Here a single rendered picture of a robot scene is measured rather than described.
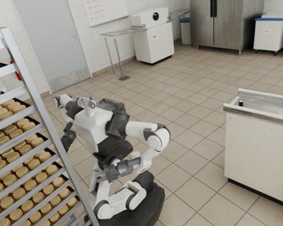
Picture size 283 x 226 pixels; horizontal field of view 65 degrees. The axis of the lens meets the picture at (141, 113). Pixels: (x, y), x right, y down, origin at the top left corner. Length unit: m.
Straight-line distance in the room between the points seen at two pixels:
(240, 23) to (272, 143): 3.85
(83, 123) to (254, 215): 1.65
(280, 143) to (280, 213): 0.70
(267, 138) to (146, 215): 1.16
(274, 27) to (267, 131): 3.78
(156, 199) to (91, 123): 1.08
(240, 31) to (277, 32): 0.70
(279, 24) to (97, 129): 4.63
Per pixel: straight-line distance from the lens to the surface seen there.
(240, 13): 5.43
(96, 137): 1.39
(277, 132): 1.88
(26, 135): 1.05
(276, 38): 5.50
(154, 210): 2.10
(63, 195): 1.34
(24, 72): 0.96
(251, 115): 1.88
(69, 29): 5.46
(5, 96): 0.98
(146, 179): 2.10
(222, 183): 2.48
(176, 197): 2.36
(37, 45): 5.27
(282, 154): 1.99
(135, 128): 1.20
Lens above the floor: 1.88
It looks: 31 degrees down
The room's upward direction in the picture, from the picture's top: 11 degrees counter-clockwise
